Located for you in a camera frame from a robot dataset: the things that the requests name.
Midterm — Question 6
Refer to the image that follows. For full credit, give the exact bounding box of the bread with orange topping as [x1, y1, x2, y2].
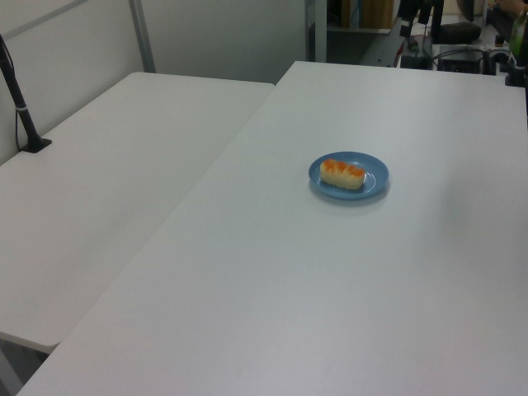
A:
[319, 158, 367, 192]

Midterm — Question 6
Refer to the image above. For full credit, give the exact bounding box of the blue round plate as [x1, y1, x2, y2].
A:
[308, 150, 391, 200]

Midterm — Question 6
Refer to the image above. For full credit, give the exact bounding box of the grey side desk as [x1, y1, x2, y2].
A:
[356, 18, 404, 68]

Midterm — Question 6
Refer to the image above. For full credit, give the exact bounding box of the small black box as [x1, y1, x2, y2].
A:
[400, 53, 432, 70]

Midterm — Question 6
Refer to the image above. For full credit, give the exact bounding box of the wooden cabinet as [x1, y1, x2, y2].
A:
[339, 0, 395, 31]

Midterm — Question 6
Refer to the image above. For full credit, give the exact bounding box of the black hanging clamp device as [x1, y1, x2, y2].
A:
[397, 0, 434, 51]

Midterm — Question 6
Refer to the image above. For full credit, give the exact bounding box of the black electronics box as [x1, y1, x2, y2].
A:
[436, 45, 484, 74]

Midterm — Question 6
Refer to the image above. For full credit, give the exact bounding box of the dark grey cushion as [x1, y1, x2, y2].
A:
[438, 22, 483, 43]

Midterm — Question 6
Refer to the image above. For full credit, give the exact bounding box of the green bottle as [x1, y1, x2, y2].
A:
[508, 7, 528, 68]

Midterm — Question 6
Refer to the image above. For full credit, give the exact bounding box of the grey metal partition post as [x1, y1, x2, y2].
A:
[304, 0, 329, 64]

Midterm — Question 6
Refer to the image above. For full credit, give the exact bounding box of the black camera pole stand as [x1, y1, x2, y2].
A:
[0, 33, 54, 154]

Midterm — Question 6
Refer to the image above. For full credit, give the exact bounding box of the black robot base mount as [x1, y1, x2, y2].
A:
[503, 61, 528, 88]

